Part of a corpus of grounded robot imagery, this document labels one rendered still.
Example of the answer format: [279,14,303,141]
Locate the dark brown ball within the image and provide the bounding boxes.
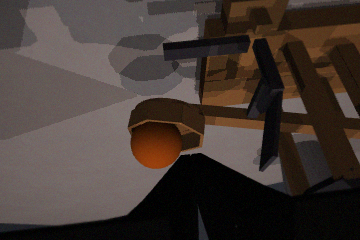
[130,121,182,169]

